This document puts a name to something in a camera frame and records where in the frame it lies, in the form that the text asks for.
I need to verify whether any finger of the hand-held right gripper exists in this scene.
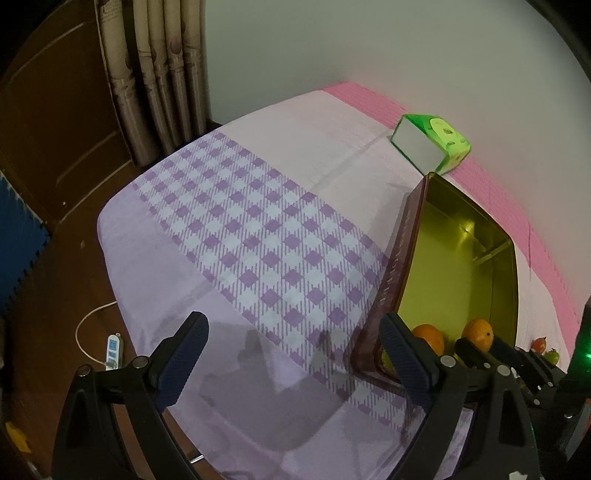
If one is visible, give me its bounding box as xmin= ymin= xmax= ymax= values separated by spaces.
xmin=455 ymin=338 xmax=561 ymax=408

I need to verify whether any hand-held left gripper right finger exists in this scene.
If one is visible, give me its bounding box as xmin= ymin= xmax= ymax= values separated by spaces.
xmin=379 ymin=312 xmax=541 ymax=480

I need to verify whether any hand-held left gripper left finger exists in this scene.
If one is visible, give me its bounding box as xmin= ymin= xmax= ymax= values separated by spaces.
xmin=51 ymin=311 xmax=211 ymax=480

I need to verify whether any orange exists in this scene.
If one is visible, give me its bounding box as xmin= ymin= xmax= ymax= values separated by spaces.
xmin=411 ymin=324 xmax=445 ymax=356
xmin=462 ymin=318 xmax=494 ymax=352

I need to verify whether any maroon tin box gold interior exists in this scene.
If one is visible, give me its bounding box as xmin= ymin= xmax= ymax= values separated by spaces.
xmin=348 ymin=172 xmax=518 ymax=409

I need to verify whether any white power strip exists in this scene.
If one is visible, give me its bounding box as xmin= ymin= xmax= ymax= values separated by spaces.
xmin=105 ymin=332 xmax=123 ymax=371

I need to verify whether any purple checkered cloth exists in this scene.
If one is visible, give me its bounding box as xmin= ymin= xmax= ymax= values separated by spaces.
xmin=97 ymin=90 xmax=580 ymax=480

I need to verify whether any pink mat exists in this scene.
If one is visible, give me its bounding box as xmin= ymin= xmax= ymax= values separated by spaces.
xmin=323 ymin=80 xmax=583 ymax=326

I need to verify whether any yellow object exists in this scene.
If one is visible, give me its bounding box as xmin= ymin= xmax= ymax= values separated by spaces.
xmin=4 ymin=421 xmax=29 ymax=459

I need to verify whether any blue foam mat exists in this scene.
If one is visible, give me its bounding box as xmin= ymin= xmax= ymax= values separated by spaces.
xmin=0 ymin=170 xmax=52 ymax=315

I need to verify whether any green tissue pack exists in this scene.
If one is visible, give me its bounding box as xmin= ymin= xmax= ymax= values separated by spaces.
xmin=392 ymin=113 xmax=472 ymax=176

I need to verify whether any brown wooden door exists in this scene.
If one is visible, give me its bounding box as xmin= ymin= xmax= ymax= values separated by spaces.
xmin=0 ymin=0 xmax=141 ymax=234

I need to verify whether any beige patterned curtain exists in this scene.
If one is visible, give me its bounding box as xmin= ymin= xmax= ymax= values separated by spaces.
xmin=95 ymin=0 xmax=209 ymax=168

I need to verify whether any white cable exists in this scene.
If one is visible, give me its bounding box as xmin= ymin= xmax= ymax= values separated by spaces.
xmin=75 ymin=300 xmax=119 ymax=366

